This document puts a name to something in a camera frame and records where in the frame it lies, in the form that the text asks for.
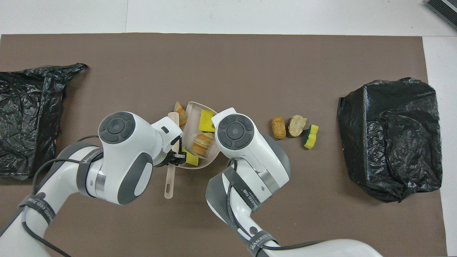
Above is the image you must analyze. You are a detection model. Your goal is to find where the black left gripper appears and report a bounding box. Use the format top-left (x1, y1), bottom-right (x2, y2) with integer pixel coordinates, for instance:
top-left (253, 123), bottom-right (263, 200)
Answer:
top-left (155, 151), bottom-right (187, 168)

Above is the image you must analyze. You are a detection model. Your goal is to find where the beige hand brush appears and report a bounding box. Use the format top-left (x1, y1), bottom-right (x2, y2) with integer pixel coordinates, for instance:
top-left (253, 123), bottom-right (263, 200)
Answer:
top-left (164, 112), bottom-right (180, 199)

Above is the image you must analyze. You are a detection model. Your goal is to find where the beige plastic dustpan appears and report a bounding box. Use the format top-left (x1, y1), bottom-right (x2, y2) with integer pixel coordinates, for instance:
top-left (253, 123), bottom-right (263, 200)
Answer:
top-left (177, 101), bottom-right (220, 170)

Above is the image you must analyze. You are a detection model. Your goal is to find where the toasted bread slice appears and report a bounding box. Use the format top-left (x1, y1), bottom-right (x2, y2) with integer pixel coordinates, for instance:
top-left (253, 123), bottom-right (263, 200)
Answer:
top-left (174, 101), bottom-right (187, 128)

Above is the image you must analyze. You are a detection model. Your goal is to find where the notched yellow sponge piece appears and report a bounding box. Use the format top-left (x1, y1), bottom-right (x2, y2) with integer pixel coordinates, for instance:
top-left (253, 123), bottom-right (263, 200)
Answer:
top-left (199, 110), bottom-right (216, 132)

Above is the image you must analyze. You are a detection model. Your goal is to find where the brown bread roll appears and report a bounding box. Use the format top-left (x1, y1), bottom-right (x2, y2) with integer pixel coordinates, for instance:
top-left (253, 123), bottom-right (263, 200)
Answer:
top-left (271, 115), bottom-right (287, 140)

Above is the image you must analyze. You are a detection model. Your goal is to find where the pale bread chunk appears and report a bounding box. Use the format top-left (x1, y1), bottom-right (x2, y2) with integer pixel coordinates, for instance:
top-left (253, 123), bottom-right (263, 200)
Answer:
top-left (288, 115), bottom-right (307, 137)

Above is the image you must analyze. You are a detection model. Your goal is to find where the yellow green sponge piece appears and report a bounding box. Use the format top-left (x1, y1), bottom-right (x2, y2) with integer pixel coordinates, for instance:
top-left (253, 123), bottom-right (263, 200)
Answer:
top-left (303, 124), bottom-right (319, 150)

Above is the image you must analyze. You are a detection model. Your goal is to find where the black bag lined bin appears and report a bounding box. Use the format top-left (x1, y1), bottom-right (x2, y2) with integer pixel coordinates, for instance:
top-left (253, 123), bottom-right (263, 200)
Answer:
top-left (0, 63), bottom-right (88, 180)
top-left (337, 77), bottom-right (443, 203)

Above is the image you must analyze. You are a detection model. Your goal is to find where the brown table mat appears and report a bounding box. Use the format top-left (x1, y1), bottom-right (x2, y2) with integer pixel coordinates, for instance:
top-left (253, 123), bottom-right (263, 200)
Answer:
top-left (0, 33), bottom-right (447, 257)

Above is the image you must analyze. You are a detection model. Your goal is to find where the dark ribbed box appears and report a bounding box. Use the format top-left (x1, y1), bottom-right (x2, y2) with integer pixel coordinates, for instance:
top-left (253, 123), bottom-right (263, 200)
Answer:
top-left (426, 0), bottom-right (457, 21)

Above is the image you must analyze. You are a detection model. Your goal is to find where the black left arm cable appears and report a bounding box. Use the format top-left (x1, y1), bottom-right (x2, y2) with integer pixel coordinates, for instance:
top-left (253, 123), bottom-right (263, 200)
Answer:
top-left (21, 135), bottom-right (104, 257)

